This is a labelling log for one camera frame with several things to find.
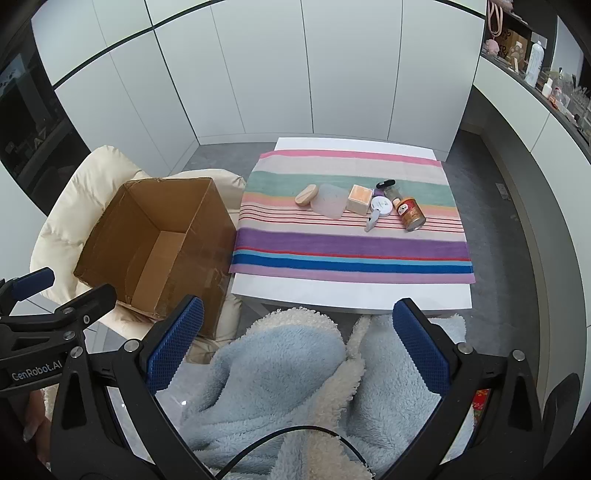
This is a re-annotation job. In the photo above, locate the cream padded chair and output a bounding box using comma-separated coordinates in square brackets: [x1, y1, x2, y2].
[31, 145, 247, 370]

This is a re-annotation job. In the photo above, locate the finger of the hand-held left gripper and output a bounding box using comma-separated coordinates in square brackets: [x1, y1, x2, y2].
[0, 267, 56, 315]
[28, 284, 117, 343]

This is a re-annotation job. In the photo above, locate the black glass cabinet panel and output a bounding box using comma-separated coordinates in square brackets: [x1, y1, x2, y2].
[0, 23, 90, 217]

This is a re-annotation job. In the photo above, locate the person's left hand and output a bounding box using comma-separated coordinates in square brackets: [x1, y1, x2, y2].
[21, 390, 63, 467]

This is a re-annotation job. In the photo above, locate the red patterned packet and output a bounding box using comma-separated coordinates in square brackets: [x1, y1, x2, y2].
[473, 388, 492, 425]

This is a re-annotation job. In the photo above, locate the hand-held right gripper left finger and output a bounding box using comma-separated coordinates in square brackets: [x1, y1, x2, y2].
[50, 295, 212, 480]

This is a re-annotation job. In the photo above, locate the brown cardboard box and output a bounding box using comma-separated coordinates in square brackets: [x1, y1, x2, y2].
[74, 176, 238, 340]

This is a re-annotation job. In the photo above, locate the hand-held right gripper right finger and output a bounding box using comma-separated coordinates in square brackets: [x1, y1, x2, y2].
[382, 298, 549, 480]

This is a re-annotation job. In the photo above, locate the translucent plastic case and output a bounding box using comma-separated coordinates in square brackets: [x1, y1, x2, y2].
[310, 183, 349, 220]

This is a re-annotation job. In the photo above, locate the white low table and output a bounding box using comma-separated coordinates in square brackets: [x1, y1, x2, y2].
[230, 137, 474, 319]

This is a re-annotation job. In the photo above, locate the white wardrobe cabinet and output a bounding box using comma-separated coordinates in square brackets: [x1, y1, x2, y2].
[30, 0, 490, 162]

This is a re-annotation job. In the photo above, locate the striped colourful cloth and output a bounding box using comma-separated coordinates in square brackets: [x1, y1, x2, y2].
[229, 148, 476, 284]

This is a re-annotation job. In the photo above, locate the black cable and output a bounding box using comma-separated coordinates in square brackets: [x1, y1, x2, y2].
[217, 426, 370, 480]

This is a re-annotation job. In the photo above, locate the brown labelled can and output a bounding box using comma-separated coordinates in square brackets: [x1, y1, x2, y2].
[394, 197, 426, 232]

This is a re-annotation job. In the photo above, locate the peach square box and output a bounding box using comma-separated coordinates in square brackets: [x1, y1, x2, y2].
[346, 184, 374, 215]

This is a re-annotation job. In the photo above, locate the tall white bottle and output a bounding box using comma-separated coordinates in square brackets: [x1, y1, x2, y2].
[526, 41, 546, 88]

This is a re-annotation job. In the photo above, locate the brown paw print box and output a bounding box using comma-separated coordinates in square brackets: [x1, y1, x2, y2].
[499, 28, 529, 70]

